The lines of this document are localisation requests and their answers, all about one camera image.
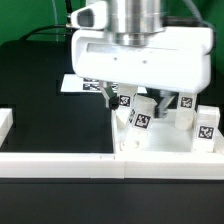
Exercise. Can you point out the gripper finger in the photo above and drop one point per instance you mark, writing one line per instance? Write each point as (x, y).
(111, 99)
(161, 109)

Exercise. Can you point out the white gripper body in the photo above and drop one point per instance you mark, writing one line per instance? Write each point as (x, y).
(131, 42)

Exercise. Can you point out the white square table top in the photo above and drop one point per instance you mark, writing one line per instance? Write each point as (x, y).
(163, 136)

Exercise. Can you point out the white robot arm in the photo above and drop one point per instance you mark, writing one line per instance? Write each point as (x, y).
(134, 42)

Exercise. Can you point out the white fiducial marker sheet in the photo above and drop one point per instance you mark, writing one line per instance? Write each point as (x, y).
(73, 84)

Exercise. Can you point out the white U-shaped obstacle fence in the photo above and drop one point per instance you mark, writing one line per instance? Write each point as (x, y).
(118, 165)

